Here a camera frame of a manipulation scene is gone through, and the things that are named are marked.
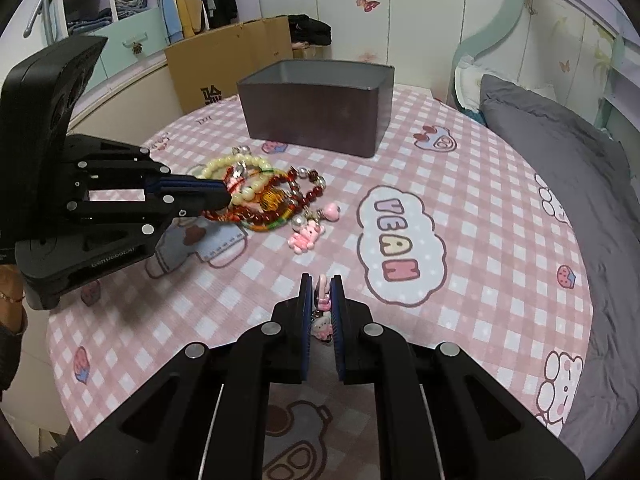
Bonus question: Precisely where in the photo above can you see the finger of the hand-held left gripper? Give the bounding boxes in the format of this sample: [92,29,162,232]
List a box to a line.
[66,198,234,235]
[66,134,234,201]

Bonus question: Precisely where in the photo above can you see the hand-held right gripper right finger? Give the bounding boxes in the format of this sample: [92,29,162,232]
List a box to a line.
[330,275,586,480]

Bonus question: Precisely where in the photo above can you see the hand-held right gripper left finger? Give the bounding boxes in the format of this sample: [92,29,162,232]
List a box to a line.
[52,272,314,480]

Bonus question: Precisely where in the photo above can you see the pink charm keychain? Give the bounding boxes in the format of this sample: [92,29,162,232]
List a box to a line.
[312,274,335,346]

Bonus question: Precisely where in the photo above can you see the cream bead bracelet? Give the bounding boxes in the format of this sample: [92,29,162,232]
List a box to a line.
[200,155,275,207]

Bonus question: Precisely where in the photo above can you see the red string bracelet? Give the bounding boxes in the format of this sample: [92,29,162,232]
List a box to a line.
[222,165,253,196]

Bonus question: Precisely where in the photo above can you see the dark red bead bracelet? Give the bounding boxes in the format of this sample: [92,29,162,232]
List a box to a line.
[202,170,328,228]

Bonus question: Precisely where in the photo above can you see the rainbow braided bracelet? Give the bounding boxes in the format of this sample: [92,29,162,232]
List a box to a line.
[235,170,298,234]

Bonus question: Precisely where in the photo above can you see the amber bead charm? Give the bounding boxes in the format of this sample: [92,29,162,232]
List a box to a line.
[260,187,288,211]

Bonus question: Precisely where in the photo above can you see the pink bear keychain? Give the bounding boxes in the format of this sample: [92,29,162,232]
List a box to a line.
[287,214,327,256]

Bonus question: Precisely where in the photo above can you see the grey rectangular box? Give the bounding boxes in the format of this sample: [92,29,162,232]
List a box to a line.
[236,59,396,158]

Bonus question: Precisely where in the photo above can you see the person's left forearm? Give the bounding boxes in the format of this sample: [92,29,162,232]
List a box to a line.
[0,265,30,401]

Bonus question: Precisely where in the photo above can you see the pink checked tablecloth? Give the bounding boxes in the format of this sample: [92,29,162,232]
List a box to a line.
[45,82,596,480]

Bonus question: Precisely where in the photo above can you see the large cardboard box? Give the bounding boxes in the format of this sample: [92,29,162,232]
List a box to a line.
[164,16,295,115]

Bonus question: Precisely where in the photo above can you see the folded blue jeans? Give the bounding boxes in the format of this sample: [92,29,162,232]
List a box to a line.
[67,10,113,36]

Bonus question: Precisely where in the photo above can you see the grey metal handrail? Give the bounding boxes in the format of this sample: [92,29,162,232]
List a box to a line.
[22,0,57,39]

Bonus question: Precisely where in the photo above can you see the teal drawer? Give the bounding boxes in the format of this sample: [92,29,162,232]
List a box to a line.
[97,10,168,81]

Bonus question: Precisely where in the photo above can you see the light blue hanging garment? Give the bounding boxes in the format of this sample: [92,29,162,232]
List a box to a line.
[159,0,187,44]

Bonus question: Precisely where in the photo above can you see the folded grey clothes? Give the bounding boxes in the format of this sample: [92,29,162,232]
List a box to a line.
[115,0,149,19]

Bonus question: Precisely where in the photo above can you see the black clothes pile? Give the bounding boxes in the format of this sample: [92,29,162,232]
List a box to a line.
[289,14,333,47]

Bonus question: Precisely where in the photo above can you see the grey duvet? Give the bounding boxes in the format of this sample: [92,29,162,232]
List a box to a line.
[477,74,640,476]

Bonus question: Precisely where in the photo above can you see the white pillow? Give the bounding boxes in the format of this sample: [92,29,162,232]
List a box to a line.
[452,55,493,111]

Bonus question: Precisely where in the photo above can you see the teal bunk bed frame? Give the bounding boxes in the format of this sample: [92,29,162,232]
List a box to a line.
[452,0,640,151]

